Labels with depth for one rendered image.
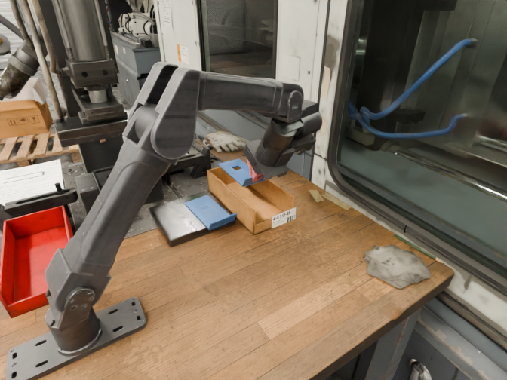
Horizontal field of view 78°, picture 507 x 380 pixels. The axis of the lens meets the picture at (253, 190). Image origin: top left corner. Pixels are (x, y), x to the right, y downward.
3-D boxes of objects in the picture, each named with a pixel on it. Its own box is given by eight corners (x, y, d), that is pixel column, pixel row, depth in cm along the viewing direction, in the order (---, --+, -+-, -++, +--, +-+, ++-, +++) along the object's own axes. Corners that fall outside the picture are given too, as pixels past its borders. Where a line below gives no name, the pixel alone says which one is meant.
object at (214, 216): (212, 233, 72) (211, 223, 71) (184, 203, 83) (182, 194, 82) (237, 222, 76) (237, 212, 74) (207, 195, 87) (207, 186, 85)
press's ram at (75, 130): (66, 160, 70) (13, 7, 55) (56, 127, 89) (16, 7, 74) (146, 144, 78) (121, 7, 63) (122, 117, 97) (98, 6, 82)
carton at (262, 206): (253, 238, 75) (253, 212, 71) (208, 193, 93) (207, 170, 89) (295, 221, 81) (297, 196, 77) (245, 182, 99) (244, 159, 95)
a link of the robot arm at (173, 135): (278, 78, 64) (127, 56, 44) (311, 85, 58) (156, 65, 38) (267, 136, 68) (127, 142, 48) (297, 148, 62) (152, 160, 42)
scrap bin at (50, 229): (10, 319, 55) (-4, 295, 52) (13, 240, 73) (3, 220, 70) (85, 290, 61) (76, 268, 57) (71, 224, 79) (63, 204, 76)
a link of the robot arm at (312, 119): (296, 126, 74) (297, 73, 67) (325, 136, 68) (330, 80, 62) (259, 141, 68) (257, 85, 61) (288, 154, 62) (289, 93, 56)
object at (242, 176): (245, 189, 77) (245, 179, 76) (217, 165, 88) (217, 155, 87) (268, 182, 81) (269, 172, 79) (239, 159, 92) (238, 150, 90)
